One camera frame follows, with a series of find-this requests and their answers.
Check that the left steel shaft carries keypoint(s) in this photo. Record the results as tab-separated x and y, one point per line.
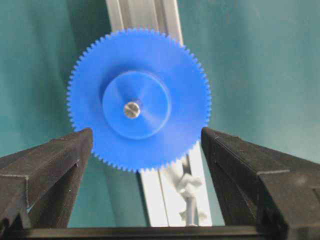
190	199

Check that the large blue plastic gear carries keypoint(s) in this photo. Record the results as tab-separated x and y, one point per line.
145	97

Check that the right steel shaft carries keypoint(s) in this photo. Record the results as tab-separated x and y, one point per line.
132	109

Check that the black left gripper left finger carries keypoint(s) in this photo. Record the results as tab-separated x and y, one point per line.
39	185

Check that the left clear shaft bracket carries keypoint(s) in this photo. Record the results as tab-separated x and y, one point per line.
186	167

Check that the steel shaft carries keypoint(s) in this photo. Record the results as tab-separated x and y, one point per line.
190	199
132	109

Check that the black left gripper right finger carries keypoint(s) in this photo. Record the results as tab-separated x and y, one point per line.
260	186

